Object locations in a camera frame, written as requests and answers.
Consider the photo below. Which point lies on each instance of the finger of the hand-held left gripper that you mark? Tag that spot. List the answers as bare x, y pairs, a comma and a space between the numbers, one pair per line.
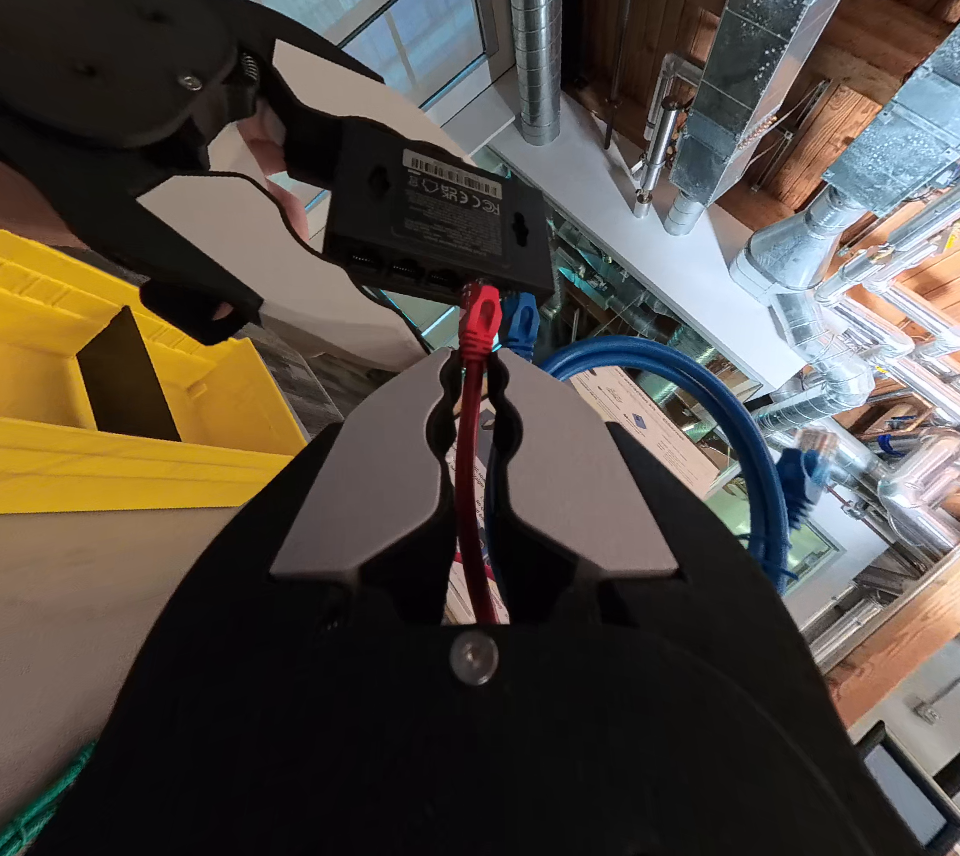
338, 92
255, 249

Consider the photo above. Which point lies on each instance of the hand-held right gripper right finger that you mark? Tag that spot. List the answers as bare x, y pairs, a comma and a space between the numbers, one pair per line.
593, 496

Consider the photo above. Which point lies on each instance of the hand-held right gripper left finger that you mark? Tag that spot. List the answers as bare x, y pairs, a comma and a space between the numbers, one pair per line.
360, 496

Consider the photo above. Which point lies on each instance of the yellow plastic bin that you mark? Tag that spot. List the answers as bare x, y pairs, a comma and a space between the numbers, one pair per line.
225, 422

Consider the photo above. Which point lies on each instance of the black ethernet port box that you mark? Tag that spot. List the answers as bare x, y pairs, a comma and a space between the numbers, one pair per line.
435, 212

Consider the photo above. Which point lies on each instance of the person's left hand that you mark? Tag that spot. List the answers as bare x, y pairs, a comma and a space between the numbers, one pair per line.
263, 144

